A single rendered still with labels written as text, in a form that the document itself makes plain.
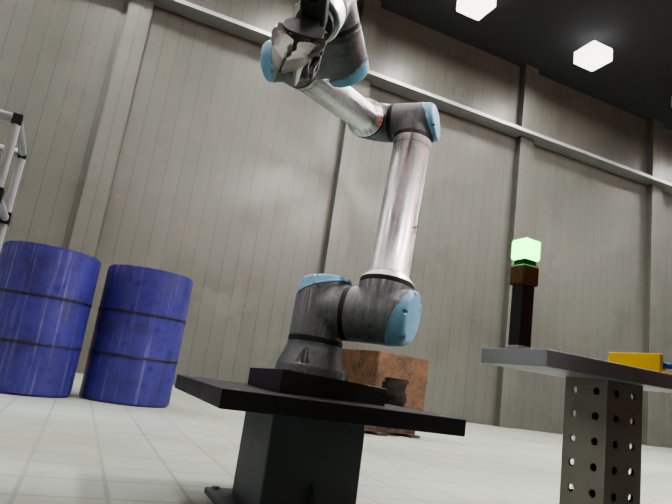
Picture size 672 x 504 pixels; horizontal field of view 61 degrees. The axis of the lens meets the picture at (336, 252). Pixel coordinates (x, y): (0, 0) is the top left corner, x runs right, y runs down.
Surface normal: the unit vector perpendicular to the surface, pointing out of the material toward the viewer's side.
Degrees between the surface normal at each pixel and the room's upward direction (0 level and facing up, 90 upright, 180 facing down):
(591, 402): 90
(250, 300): 90
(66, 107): 90
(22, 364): 90
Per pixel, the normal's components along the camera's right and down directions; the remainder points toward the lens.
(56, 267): 0.56, -0.11
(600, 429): -0.89, -0.22
